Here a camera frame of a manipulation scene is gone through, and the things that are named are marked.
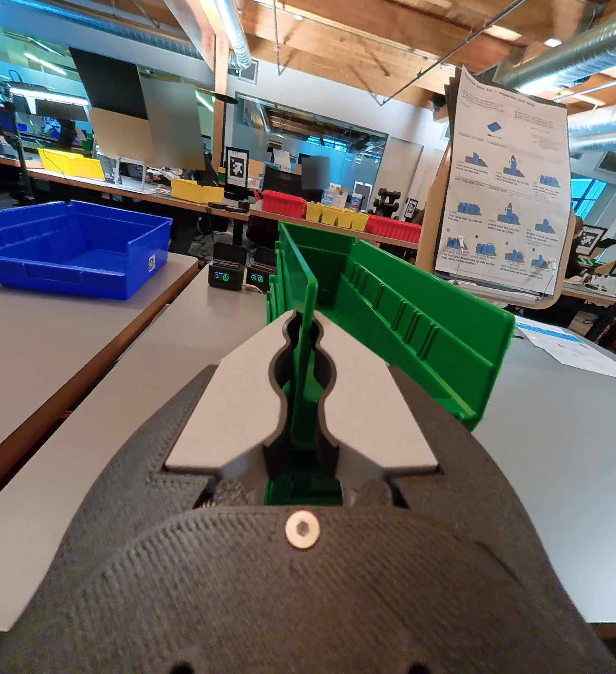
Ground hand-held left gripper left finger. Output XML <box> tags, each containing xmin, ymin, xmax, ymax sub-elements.
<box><xmin>165</xmin><ymin>310</ymin><xmax>303</xmax><ymax>480</ymax></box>

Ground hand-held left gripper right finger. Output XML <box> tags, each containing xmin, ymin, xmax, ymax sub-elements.
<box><xmin>311</xmin><ymin>311</ymin><xmax>440</xmax><ymax>500</ymax></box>

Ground grey desk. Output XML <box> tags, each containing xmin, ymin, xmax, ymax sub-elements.
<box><xmin>0</xmin><ymin>263</ymin><xmax>616</xmax><ymax>638</ymax></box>
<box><xmin>0</xmin><ymin>247</ymin><xmax>200</xmax><ymax>511</ymax></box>

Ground black battery charger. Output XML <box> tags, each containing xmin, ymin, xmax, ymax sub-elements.
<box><xmin>208</xmin><ymin>243</ymin><xmax>248</xmax><ymax>290</ymax></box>
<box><xmin>247</xmin><ymin>246</ymin><xmax>278</xmax><ymax>289</ymax></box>

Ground red plastic bin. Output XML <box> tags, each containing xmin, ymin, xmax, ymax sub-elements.
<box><xmin>365</xmin><ymin>215</ymin><xmax>422</xmax><ymax>244</ymax></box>
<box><xmin>261</xmin><ymin>190</ymin><xmax>307</xmax><ymax>219</ymax></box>

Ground white blue paper sheet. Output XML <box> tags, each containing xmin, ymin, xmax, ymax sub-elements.
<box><xmin>513</xmin><ymin>315</ymin><xmax>616</xmax><ymax>384</ymax></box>

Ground black dumbbell rack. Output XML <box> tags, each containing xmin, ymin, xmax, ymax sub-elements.
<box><xmin>373</xmin><ymin>189</ymin><xmax>406</xmax><ymax>217</ymax></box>

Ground blue plastic bin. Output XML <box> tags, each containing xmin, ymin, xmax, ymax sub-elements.
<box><xmin>0</xmin><ymin>200</ymin><xmax>173</xmax><ymax>301</ymax></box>

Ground large yellow bin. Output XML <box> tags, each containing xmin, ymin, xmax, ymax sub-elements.
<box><xmin>171</xmin><ymin>178</ymin><xmax>225</xmax><ymax>204</ymax></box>
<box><xmin>38</xmin><ymin>147</ymin><xmax>104</xmax><ymax>180</ymax></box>

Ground black screen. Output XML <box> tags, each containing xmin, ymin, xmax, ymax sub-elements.
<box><xmin>262</xmin><ymin>166</ymin><xmax>303</xmax><ymax>194</ymax></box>

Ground black white marker sign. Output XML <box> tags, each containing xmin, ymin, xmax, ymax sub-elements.
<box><xmin>225</xmin><ymin>147</ymin><xmax>250</xmax><ymax>187</ymax></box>
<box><xmin>576</xmin><ymin>226</ymin><xmax>608</xmax><ymax>261</ymax></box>

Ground wood-top workbench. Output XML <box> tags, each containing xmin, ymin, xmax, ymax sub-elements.
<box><xmin>561</xmin><ymin>282</ymin><xmax>616</xmax><ymax>311</ymax></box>

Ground clear acrylic sign holder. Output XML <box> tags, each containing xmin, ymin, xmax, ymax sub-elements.
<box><xmin>115</xmin><ymin>157</ymin><xmax>146</xmax><ymax>187</ymax></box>

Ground printed instruction sheet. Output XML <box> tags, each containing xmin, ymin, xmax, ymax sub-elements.
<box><xmin>434</xmin><ymin>66</ymin><xmax>572</xmax><ymax>296</ymax></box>

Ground black disc floor lamp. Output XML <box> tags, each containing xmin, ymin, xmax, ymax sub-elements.
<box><xmin>214</xmin><ymin>94</ymin><xmax>239</xmax><ymax>159</ymax></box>

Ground silver ribbed duct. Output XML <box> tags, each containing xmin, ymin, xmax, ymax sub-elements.
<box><xmin>210</xmin><ymin>0</ymin><xmax>256</xmax><ymax>72</ymax></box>
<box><xmin>568</xmin><ymin>97</ymin><xmax>616</xmax><ymax>135</ymax></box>
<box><xmin>500</xmin><ymin>5</ymin><xmax>616</xmax><ymax>90</ymax></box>
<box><xmin>568</xmin><ymin>129</ymin><xmax>616</xmax><ymax>157</ymax></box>

